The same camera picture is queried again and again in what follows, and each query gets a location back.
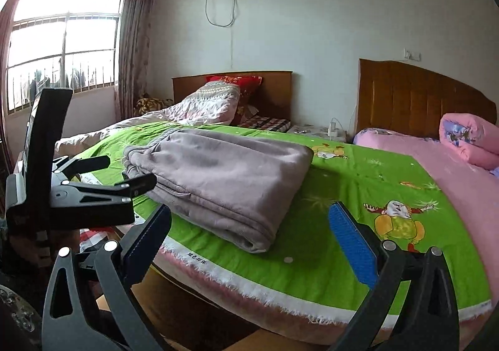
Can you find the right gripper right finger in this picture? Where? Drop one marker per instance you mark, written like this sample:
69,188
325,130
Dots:
429,317

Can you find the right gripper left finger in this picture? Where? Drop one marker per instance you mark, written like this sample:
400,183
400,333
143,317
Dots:
89,303

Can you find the mauve knit pants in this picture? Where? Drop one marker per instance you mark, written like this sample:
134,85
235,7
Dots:
237,187

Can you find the green cartoon bed sheet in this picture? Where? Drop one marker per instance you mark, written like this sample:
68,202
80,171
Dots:
319,266

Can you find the brown patterned cushion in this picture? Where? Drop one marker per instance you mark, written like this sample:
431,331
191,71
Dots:
147,104

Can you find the window with railing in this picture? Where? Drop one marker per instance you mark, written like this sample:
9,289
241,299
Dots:
61,44

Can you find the purple pillow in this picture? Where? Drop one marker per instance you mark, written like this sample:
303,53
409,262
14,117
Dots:
495,172

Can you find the rolled pink blanket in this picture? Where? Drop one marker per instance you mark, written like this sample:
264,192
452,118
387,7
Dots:
471,137

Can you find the pink floral quilt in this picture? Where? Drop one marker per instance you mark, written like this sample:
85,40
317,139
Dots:
214,103

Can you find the maroon curtain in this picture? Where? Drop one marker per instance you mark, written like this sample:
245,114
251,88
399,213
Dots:
134,53

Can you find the cluttered nightstand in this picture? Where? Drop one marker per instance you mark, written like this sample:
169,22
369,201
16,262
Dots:
332,132

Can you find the right wooden headboard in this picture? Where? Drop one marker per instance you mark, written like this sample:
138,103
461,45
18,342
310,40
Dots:
412,100

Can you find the wooden headboard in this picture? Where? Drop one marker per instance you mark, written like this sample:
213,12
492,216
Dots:
412,100
273,97

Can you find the red pillow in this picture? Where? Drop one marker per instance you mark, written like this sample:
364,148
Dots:
247,87

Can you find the plaid checkered blanket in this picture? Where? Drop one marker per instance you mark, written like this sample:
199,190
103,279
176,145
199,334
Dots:
267,123

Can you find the left wooden headboard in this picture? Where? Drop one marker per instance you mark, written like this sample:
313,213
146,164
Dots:
273,97

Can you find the wall outlet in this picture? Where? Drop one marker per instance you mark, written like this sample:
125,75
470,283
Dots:
412,55

